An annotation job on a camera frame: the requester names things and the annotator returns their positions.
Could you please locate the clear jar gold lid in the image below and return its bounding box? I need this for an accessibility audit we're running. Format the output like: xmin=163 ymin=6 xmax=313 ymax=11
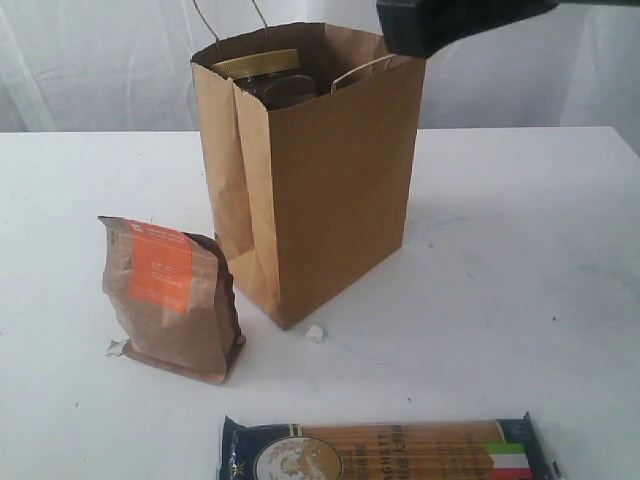
xmin=212 ymin=49 xmax=318 ymax=110

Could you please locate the brown paper shopping bag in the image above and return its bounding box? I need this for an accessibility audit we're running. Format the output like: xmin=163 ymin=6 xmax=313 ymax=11
xmin=191 ymin=23 xmax=425 ymax=329

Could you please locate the white pebble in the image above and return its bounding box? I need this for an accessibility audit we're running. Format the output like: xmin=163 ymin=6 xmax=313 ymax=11
xmin=305 ymin=325 xmax=325 ymax=344

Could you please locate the brown coffee pouch orange label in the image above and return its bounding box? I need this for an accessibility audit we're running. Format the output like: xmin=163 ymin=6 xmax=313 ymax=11
xmin=99 ymin=216 xmax=245 ymax=384

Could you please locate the spaghetti package dark blue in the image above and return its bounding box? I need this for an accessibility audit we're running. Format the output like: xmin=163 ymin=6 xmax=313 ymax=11
xmin=218 ymin=416 xmax=562 ymax=479

